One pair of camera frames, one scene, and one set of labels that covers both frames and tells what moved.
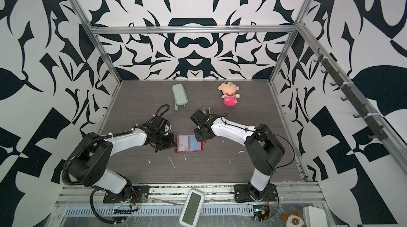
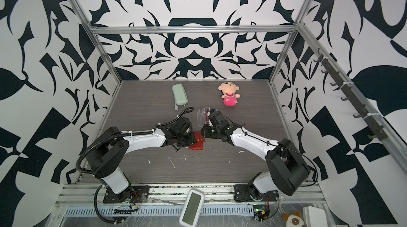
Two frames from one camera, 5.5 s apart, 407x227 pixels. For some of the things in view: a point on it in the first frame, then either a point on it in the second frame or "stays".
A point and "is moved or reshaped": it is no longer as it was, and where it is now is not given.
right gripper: [197, 137] to [206, 131]
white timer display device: [192, 209] stays
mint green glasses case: [179, 95] stays
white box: [314, 217] stays
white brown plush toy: [294, 220] stays
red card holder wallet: [187, 143] is moved or reshaped
